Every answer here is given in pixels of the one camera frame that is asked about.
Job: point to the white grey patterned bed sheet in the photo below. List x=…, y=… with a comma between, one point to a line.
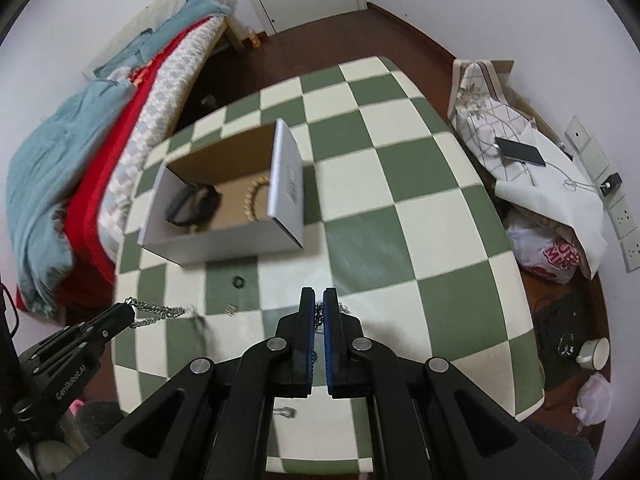
x=150, y=130

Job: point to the white red printed plastic bag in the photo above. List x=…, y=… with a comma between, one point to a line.
x=547, y=255

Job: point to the green white checkered tablecloth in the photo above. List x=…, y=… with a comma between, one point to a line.
x=430, y=240

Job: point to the black smartphone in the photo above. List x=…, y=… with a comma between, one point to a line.
x=520, y=151

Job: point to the small brown bottle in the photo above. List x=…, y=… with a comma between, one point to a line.
x=254, y=40

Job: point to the wooden bed frame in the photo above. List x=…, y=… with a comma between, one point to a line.
x=232, y=35

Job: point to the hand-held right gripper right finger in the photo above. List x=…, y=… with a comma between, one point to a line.
x=328, y=330

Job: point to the white wall socket strip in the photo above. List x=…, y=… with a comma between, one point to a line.
x=627, y=235

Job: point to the grey wall socket plate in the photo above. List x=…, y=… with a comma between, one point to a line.
x=587, y=145

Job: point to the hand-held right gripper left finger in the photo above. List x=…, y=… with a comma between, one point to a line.
x=309, y=320

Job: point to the pink plastic bag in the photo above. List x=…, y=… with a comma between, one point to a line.
x=595, y=397

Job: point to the grey fuzzy cloth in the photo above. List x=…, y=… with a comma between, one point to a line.
x=560, y=452
x=102, y=420

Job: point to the black charger plug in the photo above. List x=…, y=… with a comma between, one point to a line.
x=611, y=183

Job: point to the black bag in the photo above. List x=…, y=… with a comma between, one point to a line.
x=560, y=325

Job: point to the white cardboard box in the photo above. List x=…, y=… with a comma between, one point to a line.
x=225, y=240

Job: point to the red blanket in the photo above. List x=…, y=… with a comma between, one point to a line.
x=100, y=170

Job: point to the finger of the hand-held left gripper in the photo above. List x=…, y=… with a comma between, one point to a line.
x=115, y=319

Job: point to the white cloth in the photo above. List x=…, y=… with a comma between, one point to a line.
x=555, y=210

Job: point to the floral quilted fabric bag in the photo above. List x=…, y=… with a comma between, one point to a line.
x=475, y=100

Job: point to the white cup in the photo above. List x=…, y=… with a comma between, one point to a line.
x=595, y=352

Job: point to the bed with blankets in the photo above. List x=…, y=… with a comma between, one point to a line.
x=45, y=160

